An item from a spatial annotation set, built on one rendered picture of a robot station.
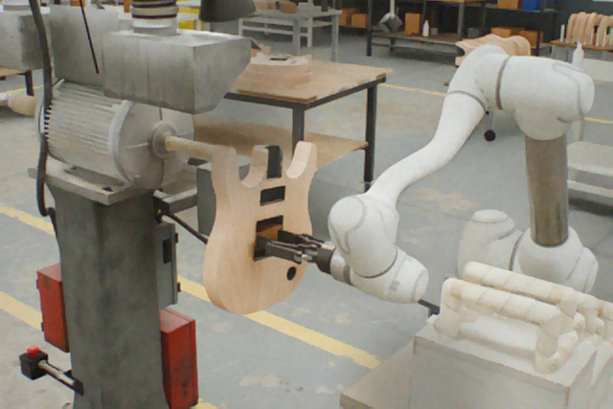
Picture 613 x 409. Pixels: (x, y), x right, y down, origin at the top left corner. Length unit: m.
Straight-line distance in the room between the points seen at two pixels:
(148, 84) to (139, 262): 0.67
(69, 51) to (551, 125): 1.19
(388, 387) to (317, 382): 1.72
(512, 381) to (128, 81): 1.01
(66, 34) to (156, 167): 0.41
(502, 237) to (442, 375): 0.96
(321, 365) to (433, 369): 2.00
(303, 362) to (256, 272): 1.55
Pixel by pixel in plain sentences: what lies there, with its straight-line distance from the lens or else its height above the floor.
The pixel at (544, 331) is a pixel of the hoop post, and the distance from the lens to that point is 1.25.
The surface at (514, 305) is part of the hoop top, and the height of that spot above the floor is 1.20.
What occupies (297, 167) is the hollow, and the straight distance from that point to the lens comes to 1.90.
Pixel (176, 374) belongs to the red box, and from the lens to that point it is 2.43.
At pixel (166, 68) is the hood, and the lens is 1.64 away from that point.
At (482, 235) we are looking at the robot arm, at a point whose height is 0.93.
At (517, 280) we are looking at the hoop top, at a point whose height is 1.21.
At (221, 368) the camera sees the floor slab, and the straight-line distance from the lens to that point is 3.32.
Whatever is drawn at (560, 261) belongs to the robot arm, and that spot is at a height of 0.92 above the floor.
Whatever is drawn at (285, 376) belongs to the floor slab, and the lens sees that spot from 3.26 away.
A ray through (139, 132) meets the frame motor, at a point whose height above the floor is 1.28.
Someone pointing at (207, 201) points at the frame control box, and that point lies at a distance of 2.16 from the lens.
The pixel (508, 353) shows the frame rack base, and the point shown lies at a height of 1.10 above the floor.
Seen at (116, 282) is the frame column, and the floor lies 0.83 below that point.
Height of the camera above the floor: 1.76
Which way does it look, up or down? 19 degrees down
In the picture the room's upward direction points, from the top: 1 degrees clockwise
